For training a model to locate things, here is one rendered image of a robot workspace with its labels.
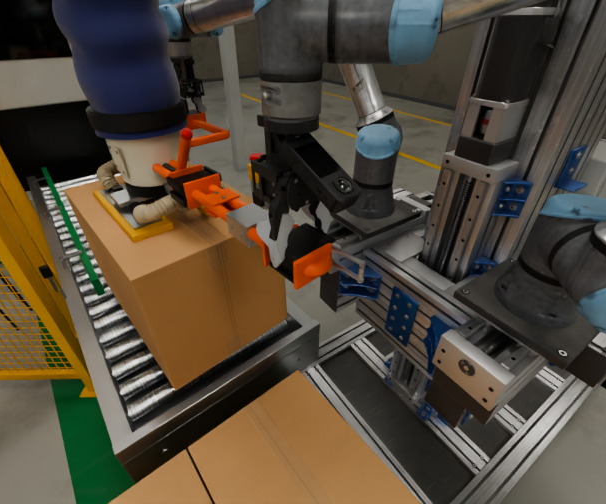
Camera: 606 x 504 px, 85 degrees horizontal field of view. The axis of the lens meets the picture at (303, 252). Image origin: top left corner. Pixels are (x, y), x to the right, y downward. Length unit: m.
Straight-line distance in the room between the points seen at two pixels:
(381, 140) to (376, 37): 0.54
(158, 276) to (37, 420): 1.42
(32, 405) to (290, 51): 2.02
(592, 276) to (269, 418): 0.86
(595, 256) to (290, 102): 0.46
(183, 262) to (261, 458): 0.58
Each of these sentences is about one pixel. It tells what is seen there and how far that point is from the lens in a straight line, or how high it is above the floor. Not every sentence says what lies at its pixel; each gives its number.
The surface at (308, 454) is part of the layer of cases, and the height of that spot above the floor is 0.54.
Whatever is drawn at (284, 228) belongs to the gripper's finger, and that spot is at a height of 1.28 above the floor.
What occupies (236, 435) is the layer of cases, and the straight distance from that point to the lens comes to 1.09.
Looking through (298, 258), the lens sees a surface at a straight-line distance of 0.47.
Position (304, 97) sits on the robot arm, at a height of 1.44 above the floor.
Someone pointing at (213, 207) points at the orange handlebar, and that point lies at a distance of 0.66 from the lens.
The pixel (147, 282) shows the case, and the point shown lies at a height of 1.06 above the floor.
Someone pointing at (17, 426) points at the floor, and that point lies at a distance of 2.14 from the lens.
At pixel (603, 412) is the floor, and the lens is 2.23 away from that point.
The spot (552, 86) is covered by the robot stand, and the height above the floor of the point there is 1.41.
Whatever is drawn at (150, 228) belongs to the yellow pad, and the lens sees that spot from 0.88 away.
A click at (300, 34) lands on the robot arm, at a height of 1.50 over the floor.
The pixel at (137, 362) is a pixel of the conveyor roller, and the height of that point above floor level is 0.54.
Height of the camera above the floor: 1.52
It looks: 36 degrees down
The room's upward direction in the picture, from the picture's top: straight up
